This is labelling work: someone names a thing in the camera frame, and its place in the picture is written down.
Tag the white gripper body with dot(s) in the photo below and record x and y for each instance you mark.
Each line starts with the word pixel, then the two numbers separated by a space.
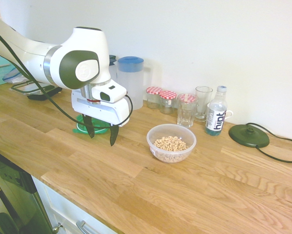
pixel 99 111

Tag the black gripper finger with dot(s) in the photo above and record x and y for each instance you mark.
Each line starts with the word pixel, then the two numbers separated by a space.
pixel 88 126
pixel 113 135

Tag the green plastic container lid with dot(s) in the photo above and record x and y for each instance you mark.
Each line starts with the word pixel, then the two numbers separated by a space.
pixel 100 131

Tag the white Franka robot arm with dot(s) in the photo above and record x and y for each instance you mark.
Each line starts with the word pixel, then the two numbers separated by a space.
pixel 38 56

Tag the plastic pitcher with blue lid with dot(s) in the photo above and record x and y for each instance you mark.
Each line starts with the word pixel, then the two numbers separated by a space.
pixel 131 85

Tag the plastic pitcher with navy lid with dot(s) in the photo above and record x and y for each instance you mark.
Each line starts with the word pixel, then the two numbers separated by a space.
pixel 113 68

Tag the clear plastic food bowl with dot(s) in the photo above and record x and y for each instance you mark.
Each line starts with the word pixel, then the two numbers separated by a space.
pixel 160 131

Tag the glass jar red checkered lid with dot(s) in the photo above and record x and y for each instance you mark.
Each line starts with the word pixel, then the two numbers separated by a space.
pixel 153 90
pixel 188 97
pixel 168 94

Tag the cereal rings pile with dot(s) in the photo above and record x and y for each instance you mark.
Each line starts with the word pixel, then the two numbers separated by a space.
pixel 170 143

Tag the faceted glass tumbler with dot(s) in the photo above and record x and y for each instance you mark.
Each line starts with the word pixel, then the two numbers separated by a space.
pixel 186 117

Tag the clear tray with black rim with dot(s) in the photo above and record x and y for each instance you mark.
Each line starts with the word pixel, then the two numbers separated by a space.
pixel 21 88

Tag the white cabinet drawer front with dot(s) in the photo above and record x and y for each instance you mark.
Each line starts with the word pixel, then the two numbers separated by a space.
pixel 63 209

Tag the clear zip bag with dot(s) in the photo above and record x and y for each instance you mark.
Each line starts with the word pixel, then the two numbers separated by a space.
pixel 14 75

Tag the tall footed drinking glass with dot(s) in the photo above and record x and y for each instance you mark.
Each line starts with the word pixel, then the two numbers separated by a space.
pixel 203 97

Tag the dark appliance door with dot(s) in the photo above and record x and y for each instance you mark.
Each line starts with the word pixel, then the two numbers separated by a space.
pixel 14 190

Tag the hint water bottle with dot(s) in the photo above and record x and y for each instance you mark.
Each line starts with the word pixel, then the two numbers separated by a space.
pixel 215 122

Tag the thin wooden stick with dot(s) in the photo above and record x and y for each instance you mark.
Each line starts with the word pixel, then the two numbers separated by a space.
pixel 1 65

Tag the silver round cabinet knob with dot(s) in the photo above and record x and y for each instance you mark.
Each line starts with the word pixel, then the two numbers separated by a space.
pixel 56 228

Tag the white ceramic cup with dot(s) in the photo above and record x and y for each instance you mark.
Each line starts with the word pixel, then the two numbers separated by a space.
pixel 231 113

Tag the dark round kettle base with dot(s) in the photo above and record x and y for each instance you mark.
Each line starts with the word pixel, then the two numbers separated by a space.
pixel 248 139

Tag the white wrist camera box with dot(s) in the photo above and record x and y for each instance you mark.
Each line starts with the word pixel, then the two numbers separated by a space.
pixel 111 91

